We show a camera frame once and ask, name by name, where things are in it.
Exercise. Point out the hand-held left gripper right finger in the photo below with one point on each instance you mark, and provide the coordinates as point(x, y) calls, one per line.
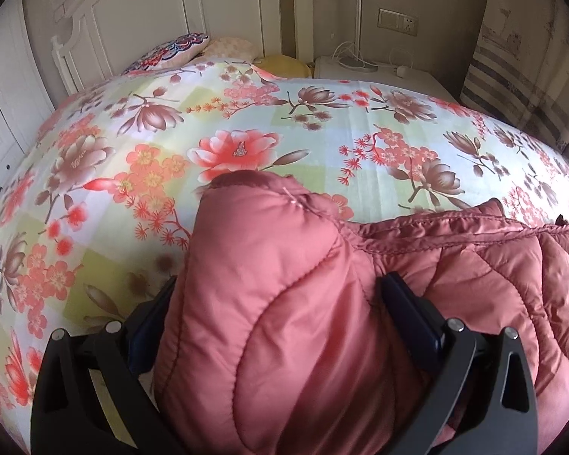
point(410, 317)

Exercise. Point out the white nightstand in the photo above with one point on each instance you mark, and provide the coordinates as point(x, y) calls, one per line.
point(408, 83)

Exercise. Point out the wall socket panel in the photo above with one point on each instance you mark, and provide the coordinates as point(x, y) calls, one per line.
point(398, 21)

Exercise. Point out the white wardrobe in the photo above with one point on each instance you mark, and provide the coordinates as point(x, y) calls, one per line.
point(4, 80)

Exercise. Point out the yellow pillow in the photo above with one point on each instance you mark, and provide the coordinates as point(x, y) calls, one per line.
point(279, 64)

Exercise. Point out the beige pillow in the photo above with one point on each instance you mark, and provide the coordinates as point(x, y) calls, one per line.
point(232, 47)

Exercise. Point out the patterned round pillow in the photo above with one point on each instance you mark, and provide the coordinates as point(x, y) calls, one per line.
point(170, 50)

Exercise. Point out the pink quilted jacket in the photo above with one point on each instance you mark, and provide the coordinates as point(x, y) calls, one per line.
point(289, 294)

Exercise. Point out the printed beige curtain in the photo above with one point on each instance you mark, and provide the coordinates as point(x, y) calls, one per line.
point(517, 57)

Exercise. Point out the small white round device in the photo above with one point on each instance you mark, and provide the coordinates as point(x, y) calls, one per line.
point(400, 71)

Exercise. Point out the floral bed sheet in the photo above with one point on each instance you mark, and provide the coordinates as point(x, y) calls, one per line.
point(313, 118)

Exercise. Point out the white wooden headboard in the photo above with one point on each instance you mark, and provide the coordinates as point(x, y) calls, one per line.
point(137, 9)

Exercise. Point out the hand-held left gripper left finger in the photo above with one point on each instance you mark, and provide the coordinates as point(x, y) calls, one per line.
point(142, 341)

